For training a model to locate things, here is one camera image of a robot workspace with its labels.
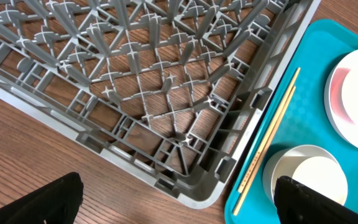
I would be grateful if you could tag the large white plate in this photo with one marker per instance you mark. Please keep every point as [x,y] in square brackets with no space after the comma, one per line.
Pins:
[347,131]

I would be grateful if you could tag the grey shallow bowl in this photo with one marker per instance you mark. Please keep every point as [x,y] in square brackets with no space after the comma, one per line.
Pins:
[285,162]

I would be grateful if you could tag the white cup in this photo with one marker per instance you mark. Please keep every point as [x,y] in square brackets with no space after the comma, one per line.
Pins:
[324,176]

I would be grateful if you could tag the wooden chopstick right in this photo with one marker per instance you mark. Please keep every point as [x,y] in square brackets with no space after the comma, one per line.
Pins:
[243,195]

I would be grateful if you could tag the grey plastic dish rack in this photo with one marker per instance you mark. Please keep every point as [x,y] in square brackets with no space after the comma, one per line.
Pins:
[172,92]

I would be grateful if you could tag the teal serving tray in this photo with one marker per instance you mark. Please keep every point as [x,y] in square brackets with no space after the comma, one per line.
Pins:
[305,122]

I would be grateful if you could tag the small pink bowl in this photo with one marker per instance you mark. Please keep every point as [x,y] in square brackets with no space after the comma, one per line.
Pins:
[344,93]

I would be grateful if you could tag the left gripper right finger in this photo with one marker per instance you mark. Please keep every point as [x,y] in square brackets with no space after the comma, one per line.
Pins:
[299,204]

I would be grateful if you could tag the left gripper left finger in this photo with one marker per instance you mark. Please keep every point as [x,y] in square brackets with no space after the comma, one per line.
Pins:
[57,202]

